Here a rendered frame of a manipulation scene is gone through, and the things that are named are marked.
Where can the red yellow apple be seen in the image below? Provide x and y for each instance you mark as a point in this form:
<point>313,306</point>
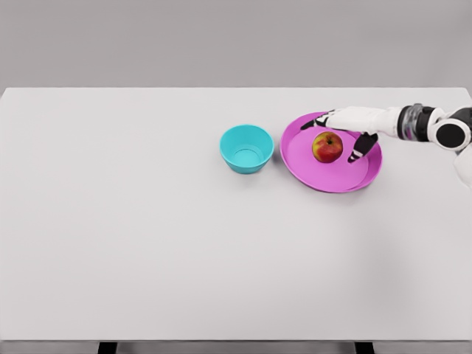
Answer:
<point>327,147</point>

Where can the pink plate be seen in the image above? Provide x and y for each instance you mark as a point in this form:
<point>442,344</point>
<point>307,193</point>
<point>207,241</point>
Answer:
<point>324,173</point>

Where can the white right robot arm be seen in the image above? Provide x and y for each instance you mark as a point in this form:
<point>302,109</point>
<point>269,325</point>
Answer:
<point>427,123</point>

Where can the blue bowl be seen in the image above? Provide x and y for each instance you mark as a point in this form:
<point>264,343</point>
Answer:
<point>246,151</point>

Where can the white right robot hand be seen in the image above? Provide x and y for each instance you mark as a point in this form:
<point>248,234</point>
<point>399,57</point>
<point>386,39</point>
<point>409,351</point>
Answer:
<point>352,118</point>

